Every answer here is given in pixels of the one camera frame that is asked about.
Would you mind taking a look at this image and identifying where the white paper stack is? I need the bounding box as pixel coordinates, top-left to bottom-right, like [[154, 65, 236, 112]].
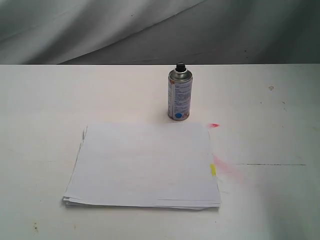
[[63, 122, 221, 210]]

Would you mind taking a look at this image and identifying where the grey backdrop cloth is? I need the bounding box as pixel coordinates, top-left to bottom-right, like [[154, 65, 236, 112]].
[[0, 0, 320, 65]]

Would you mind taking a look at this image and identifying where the spray paint can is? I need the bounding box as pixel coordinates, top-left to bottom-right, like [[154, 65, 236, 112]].
[[167, 62, 193, 121]]

